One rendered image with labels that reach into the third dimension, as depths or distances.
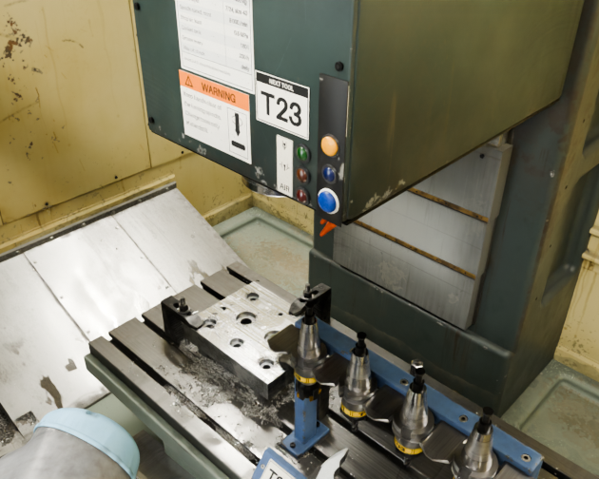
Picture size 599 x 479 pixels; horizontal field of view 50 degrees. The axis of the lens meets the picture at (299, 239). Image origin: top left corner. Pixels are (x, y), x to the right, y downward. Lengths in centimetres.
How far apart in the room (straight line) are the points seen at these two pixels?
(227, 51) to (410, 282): 101
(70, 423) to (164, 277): 149
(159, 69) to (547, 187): 85
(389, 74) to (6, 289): 155
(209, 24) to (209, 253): 142
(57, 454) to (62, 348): 134
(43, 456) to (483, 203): 110
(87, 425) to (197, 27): 55
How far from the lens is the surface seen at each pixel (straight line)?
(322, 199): 85
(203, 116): 100
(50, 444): 70
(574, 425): 203
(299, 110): 84
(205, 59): 96
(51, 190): 217
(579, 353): 210
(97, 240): 223
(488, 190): 148
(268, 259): 247
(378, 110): 82
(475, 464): 99
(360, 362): 103
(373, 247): 178
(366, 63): 77
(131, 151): 227
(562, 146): 143
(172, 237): 228
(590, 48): 137
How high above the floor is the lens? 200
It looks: 33 degrees down
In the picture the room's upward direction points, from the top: 1 degrees clockwise
